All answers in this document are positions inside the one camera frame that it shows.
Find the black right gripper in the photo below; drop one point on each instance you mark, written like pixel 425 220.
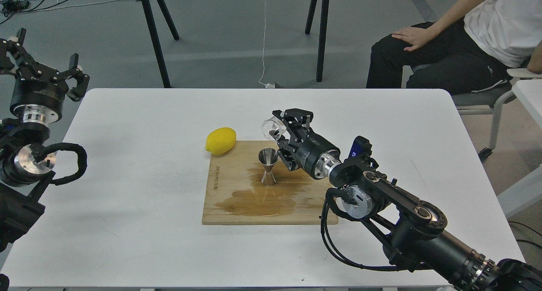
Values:
pixel 305 149

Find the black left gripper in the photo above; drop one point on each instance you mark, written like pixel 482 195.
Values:
pixel 37 97

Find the clear glass cup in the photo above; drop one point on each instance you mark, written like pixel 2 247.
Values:
pixel 273 129

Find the steel jigger measuring cup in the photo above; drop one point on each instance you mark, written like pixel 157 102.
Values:
pixel 268 158

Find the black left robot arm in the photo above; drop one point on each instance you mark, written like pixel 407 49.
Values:
pixel 26 164

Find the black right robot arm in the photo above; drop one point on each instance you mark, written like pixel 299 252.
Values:
pixel 412 231

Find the yellow lemon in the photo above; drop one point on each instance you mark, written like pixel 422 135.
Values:
pixel 220 141

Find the wooden cutting board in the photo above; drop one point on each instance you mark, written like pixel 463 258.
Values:
pixel 236 196

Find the black legged background table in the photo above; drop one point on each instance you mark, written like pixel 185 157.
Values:
pixel 232 43

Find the grey chair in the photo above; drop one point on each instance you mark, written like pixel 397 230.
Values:
pixel 490 102

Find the seated person white shirt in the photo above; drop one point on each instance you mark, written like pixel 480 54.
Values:
pixel 468 50

